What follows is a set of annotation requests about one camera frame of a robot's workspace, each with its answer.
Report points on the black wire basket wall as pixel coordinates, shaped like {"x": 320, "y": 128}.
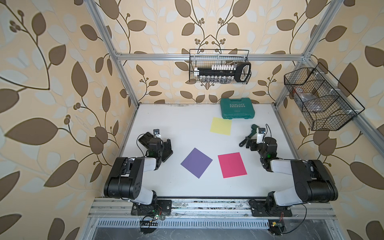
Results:
{"x": 339, "y": 104}
{"x": 208, "y": 57}

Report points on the plastic bag in basket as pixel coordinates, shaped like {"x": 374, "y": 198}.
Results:
{"x": 309, "y": 102}

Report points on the black flat tray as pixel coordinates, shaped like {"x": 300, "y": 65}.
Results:
{"x": 147, "y": 140}

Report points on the green tool case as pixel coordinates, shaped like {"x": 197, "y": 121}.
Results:
{"x": 237, "y": 108}

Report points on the purple square paper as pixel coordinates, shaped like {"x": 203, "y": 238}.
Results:
{"x": 196, "y": 162}

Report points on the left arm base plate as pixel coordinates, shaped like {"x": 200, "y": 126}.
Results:
{"x": 159, "y": 207}

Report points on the yellow square paper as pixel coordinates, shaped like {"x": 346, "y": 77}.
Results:
{"x": 221, "y": 126}

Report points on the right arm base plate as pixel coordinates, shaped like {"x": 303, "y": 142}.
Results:
{"x": 268, "y": 208}

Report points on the aluminium front rail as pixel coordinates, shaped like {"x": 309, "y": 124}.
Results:
{"x": 210, "y": 208}

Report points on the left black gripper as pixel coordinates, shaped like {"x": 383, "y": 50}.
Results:
{"x": 164, "y": 147}

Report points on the black wire basket right wall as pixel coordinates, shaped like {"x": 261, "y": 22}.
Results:
{"x": 339, "y": 104}

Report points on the black socket holder tool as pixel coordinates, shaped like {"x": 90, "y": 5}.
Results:
{"x": 237, "y": 73}

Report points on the black wire basket back wall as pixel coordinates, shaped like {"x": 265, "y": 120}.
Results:
{"x": 208, "y": 57}

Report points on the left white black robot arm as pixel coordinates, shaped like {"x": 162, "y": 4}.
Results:
{"x": 125, "y": 181}

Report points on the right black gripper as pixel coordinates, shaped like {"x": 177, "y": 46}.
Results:
{"x": 253, "y": 144}

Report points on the green black pipe wrench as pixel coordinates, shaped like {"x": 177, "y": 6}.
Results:
{"x": 254, "y": 130}

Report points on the pink square paper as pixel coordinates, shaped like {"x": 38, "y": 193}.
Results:
{"x": 232, "y": 165}

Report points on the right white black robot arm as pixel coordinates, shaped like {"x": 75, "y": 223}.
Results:
{"x": 312, "y": 182}

